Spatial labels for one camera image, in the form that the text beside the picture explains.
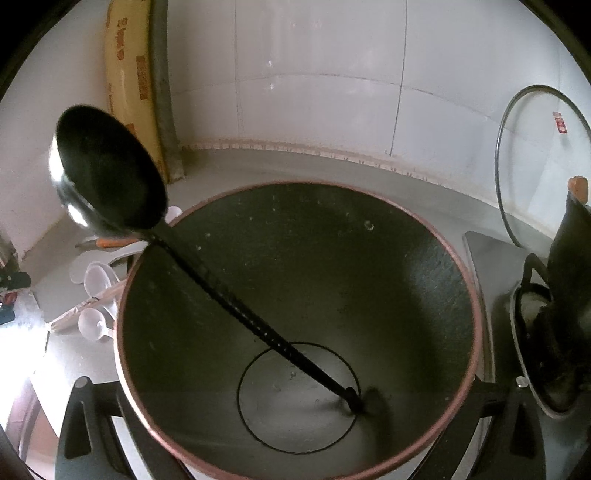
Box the yellow cling film roll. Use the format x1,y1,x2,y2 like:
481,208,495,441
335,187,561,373
104,0,174,183

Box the white dimpled rice paddle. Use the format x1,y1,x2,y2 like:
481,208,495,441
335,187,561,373
108,205,184,268

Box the black clay pot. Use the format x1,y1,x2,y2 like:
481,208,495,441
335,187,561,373
522,187,591,411

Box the red metal utensil canister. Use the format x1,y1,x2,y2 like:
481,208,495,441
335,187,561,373
115,181,483,478

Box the paper-wrapped chopsticks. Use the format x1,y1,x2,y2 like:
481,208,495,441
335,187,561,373
48,284,127,333

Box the glass pot lid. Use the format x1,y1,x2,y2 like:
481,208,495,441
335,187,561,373
495,84,591,250

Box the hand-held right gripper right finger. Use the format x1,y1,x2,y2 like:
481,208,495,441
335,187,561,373
427,376,548,480

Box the grey wall pipe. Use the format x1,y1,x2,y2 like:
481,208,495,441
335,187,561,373
150,0,185,181

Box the orange handled peeler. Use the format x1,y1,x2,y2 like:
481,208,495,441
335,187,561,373
76,235,139,250

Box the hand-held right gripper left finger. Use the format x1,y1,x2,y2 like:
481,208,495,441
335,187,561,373
55,376,148,480

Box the small white spoon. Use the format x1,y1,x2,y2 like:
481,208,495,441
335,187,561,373
78,307,117,343

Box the white printed rice paddle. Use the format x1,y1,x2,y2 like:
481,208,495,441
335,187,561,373
69,251,120,306

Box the steel gas stove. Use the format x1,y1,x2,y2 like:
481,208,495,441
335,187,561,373
464,231,591,480

